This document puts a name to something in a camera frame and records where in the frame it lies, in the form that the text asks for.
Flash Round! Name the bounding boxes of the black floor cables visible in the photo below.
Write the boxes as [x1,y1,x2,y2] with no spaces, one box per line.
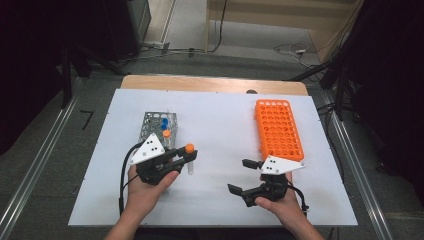
[316,102,346,183]

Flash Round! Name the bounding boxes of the white floor cable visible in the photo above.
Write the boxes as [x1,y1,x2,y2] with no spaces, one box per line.
[273,42,322,70]

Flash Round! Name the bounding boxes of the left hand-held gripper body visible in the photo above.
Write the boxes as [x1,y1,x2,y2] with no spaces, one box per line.
[129,132,184,186]

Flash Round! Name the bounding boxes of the light wooden frame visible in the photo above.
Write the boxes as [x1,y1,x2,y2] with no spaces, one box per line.
[204,0,365,63]

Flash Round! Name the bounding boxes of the perforated metal tube rack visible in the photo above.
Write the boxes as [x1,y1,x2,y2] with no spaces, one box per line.
[132,111,179,194]

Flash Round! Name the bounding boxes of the dark curtain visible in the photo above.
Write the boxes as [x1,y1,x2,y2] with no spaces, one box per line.
[0,0,105,156]
[344,0,424,201]

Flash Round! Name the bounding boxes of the orange plastic tube rack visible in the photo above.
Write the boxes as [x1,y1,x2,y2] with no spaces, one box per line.
[254,98,305,162]

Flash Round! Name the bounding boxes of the light wooden table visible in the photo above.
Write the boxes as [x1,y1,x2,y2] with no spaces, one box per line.
[119,74,309,97]

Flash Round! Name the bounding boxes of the left hand-held gripper black cable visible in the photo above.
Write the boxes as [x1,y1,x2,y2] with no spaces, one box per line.
[118,142,144,216]

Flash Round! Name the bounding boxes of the hand-held gripper black cable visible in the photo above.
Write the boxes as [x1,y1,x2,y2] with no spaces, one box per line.
[118,142,144,216]
[285,184,310,215]

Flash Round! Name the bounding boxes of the person's right hand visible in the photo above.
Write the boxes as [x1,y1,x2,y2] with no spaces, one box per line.
[254,171,306,228]

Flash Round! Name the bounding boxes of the hanging black cable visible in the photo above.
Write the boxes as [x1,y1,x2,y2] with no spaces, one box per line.
[208,0,229,54]

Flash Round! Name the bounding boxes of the black cabinet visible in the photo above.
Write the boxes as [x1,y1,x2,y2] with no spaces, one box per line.
[99,0,152,63]

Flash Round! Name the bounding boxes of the person's left hand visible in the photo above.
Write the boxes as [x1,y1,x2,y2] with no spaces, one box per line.
[126,164,181,218]

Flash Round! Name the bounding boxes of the right hand-held gripper black cable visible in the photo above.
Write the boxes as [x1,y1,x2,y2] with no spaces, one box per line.
[285,184,310,215]

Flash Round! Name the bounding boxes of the grey floor cable bundle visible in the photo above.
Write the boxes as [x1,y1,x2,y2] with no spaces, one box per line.
[119,41,208,63]

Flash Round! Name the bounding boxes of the orange-capped test tube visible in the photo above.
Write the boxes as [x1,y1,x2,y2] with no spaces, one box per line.
[162,129,173,150]
[184,143,196,176]

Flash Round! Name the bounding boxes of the black metal stand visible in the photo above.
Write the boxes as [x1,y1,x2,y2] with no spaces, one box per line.
[289,59,348,122]
[60,43,128,109]

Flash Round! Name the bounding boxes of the aluminium floor rail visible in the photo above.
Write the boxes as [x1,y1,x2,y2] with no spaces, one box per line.
[319,91,395,240]
[0,78,83,240]

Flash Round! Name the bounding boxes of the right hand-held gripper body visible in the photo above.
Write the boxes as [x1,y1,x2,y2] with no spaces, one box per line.
[242,155,306,208]

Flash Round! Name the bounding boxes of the white table board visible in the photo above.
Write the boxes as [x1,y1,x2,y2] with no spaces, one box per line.
[68,88,359,228]

